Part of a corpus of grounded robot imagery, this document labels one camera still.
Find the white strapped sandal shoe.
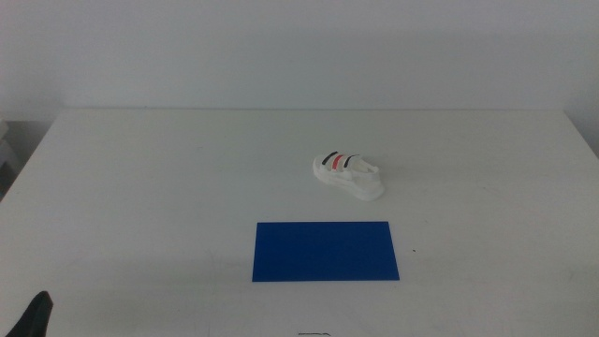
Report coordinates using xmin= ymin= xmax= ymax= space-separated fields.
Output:
xmin=312 ymin=150 xmax=386 ymax=202

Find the blue rectangular mat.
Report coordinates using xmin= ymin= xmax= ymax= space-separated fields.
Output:
xmin=252 ymin=221 xmax=401 ymax=283

